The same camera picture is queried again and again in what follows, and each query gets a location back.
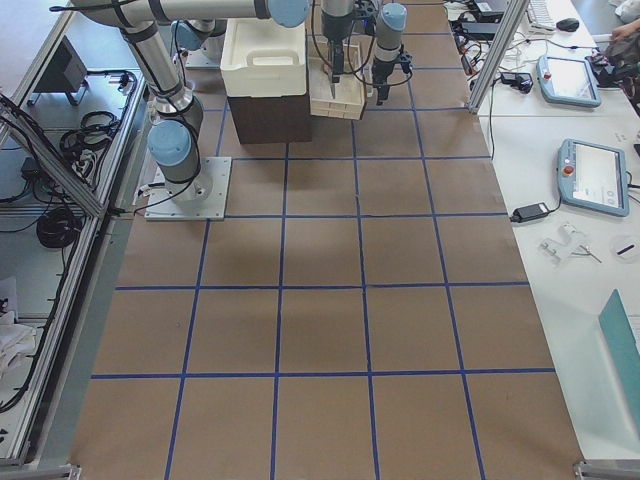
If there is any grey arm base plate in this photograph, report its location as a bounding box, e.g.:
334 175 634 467
144 157 232 221

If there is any black power adapter brick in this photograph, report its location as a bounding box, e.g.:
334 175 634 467
510 202 551 223

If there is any aluminium frame post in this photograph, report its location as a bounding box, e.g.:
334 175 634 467
467 0 528 114

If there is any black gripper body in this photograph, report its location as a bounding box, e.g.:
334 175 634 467
327 38 344 68
371 52 413 88

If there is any blue teach pendant far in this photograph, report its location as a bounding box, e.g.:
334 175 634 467
536 55 601 108

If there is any wooden drawer with white handle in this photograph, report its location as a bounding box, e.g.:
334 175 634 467
307 38 367 120

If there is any black computer mouse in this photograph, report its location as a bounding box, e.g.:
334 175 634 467
555 17 580 32

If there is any white foam tray box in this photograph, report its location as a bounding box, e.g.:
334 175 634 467
220 19 307 98

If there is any blue teach pendant near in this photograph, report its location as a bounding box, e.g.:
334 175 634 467
557 139 629 217

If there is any teal notebook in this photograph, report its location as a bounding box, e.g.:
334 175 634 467
598 289 639 430

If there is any dark brown wooden cabinet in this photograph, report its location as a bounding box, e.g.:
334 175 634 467
228 94 312 145

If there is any white crumpled cloth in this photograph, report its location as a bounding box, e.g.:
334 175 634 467
1 311 37 376

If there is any blue teach pendant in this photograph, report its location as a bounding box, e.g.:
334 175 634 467
536 55 601 108
557 139 629 217

